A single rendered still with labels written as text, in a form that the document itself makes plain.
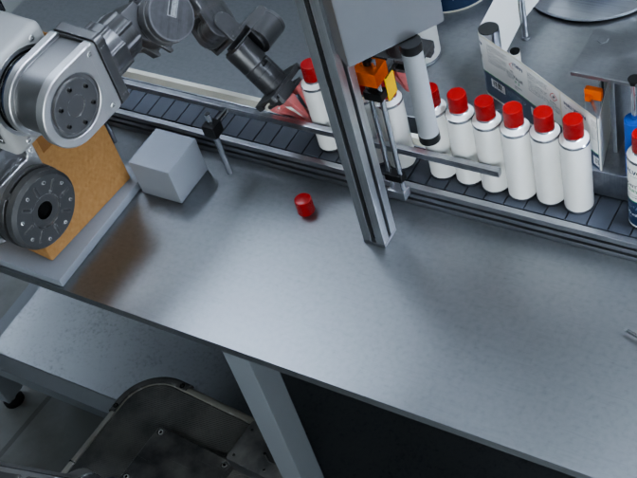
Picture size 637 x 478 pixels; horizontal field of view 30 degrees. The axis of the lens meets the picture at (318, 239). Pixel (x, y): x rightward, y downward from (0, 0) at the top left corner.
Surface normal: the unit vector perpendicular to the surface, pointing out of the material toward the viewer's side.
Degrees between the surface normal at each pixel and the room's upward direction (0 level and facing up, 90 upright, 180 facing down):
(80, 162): 90
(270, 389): 90
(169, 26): 61
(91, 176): 90
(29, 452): 0
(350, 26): 90
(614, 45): 0
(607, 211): 0
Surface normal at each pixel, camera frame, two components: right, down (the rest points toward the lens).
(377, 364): -0.22, -0.65
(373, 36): 0.42, 0.62
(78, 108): 0.81, 0.30
